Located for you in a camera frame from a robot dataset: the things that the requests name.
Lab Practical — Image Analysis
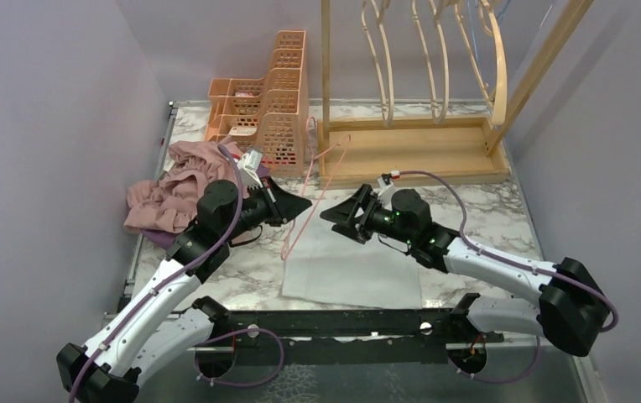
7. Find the blue wire hanger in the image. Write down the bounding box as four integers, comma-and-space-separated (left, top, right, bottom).
465, 0, 513, 62

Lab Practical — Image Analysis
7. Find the white skirt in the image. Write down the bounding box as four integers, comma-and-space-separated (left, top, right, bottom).
281, 214, 422, 309

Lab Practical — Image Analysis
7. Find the purple cloth under pile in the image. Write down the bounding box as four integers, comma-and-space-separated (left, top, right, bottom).
139, 158, 271, 249

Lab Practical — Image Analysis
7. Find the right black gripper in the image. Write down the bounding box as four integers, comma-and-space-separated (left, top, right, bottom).
321, 182, 415, 244

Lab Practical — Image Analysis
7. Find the pink wire hanger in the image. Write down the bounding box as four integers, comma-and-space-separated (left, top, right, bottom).
279, 117, 352, 262

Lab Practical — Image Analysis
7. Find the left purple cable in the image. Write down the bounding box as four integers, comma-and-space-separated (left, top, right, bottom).
67, 144, 287, 403

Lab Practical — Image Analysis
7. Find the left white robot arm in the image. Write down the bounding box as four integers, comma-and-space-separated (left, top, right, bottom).
56, 146, 312, 402

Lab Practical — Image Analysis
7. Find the wooden hanger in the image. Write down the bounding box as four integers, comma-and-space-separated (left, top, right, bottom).
361, 0, 395, 127
410, 0, 451, 125
454, 1, 508, 128

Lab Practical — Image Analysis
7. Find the orange plastic file organizer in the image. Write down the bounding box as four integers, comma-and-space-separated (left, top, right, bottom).
204, 30, 309, 176

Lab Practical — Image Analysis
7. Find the pink clothes pile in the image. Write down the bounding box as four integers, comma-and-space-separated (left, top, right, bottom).
123, 141, 236, 234

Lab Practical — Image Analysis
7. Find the wooden hanger rack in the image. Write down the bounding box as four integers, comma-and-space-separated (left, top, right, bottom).
317, 0, 592, 189

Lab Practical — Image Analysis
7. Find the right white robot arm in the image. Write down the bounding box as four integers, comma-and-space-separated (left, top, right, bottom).
320, 171, 618, 357

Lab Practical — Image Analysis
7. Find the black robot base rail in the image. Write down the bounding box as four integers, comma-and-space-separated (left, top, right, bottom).
191, 294, 504, 371

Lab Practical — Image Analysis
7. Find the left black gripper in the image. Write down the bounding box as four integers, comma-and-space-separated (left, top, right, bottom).
221, 175, 313, 243

